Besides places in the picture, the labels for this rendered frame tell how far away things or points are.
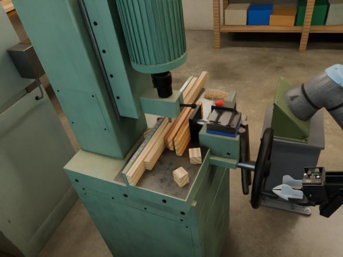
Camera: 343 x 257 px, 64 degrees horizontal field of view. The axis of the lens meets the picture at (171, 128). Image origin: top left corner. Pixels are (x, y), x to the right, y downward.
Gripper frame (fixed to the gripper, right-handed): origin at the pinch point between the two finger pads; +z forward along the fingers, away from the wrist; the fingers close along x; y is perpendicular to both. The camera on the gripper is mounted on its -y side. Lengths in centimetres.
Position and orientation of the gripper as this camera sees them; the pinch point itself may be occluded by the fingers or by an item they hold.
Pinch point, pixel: (277, 191)
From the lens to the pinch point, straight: 94.1
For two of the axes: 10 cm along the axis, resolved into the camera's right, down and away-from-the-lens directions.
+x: -4.0, 6.2, -6.7
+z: -8.1, 1.0, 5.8
